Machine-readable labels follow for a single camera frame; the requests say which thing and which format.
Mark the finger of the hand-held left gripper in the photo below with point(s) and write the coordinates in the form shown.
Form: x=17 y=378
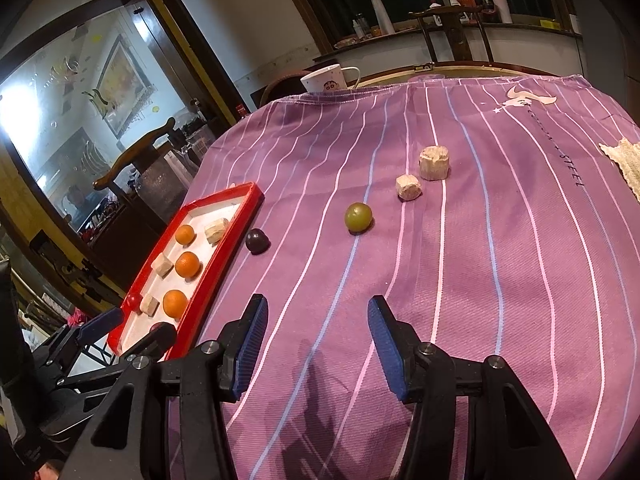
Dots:
x=100 y=321
x=145 y=347

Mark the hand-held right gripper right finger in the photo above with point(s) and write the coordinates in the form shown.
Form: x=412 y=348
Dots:
x=387 y=345

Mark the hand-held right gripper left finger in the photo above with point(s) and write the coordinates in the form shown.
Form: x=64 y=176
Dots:
x=250 y=345

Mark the red cherry tomato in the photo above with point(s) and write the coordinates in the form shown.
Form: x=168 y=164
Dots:
x=132 y=301
x=155 y=328

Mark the orange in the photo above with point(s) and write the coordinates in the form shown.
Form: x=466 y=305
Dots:
x=175 y=303
x=187 y=264
x=185 y=234

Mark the red rectangular tray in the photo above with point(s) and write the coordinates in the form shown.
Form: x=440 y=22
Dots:
x=220 y=270

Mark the long sugarcane piece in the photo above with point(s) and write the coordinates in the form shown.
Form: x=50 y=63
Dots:
x=216 y=230

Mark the purple striped tablecloth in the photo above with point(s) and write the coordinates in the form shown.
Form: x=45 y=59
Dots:
x=425 y=285

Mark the dark purple grape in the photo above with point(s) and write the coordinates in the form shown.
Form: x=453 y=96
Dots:
x=256 y=240

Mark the green grape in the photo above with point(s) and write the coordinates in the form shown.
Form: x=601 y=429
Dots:
x=358 y=217

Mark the medium sugarcane chunk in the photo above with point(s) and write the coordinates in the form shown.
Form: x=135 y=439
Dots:
x=408 y=187

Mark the brown wooden armchair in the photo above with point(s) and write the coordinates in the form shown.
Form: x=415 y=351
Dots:
x=135 y=152

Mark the large sugarcane chunk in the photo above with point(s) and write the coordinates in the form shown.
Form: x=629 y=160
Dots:
x=434 y=162

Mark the white cartoon mug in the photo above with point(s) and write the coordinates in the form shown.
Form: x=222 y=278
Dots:
x=325 y=80

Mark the cream knitted towel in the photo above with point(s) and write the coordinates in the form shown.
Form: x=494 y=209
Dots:
x=625 y=160

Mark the small white bottle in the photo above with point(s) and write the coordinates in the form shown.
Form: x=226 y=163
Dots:
x=356 y=30

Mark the dark jar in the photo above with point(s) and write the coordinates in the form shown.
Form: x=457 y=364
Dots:
x=365 y=25

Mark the dark wooden chair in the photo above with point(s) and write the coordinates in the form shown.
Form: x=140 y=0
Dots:
x=452 y=30

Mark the white paper roll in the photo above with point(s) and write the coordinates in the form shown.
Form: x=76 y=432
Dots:
x=381 y=12

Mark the white counter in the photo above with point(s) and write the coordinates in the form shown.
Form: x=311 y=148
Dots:
x=525 y=40

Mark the white spray bottle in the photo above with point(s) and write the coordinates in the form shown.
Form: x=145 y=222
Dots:
x=452 y=2

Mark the white tumbler with straw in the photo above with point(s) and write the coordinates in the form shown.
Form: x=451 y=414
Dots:
x=501 y=5

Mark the framed wall picture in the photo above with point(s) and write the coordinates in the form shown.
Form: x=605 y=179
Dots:
x=122 y=80

